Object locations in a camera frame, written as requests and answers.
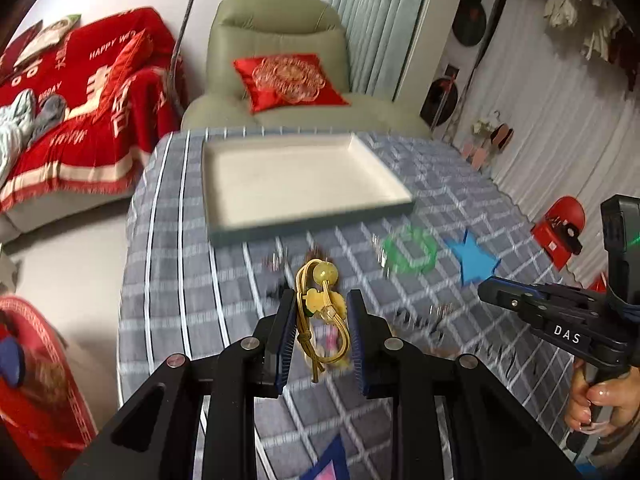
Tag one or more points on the green jade bangle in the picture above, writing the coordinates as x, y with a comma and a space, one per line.
410, 250

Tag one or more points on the light blue clothes pile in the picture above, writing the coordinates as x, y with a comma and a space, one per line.
23, 122

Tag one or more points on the right hand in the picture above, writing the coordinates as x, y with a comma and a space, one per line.
621, 394

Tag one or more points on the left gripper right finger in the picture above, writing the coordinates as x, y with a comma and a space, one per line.
371, 361

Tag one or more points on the red embroidered cushion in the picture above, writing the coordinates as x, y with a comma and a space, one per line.
282, 80

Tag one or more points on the green leather armchair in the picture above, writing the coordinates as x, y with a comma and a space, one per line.
248, 28

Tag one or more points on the red round rug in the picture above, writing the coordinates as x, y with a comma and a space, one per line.
44, 415

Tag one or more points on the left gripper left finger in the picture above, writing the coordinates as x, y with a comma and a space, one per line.
277, 336

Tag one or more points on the white jewelry tray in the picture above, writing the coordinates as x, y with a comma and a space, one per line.
259, 187

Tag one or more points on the red box on floor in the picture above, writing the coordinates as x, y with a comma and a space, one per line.
557, 232

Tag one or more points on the blue star patch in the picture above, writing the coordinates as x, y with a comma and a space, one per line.
476, 263

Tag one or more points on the light blue curtain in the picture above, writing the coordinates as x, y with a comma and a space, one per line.
379, 35

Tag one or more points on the grey checked tablecloth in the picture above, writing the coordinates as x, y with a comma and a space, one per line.
477, 394

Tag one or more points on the red sofa blanket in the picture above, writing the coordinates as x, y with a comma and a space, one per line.
113, 76

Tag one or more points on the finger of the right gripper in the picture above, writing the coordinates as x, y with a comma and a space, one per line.
505, 295

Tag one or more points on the flexible camera stand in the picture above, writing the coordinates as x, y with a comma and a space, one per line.
173, 68

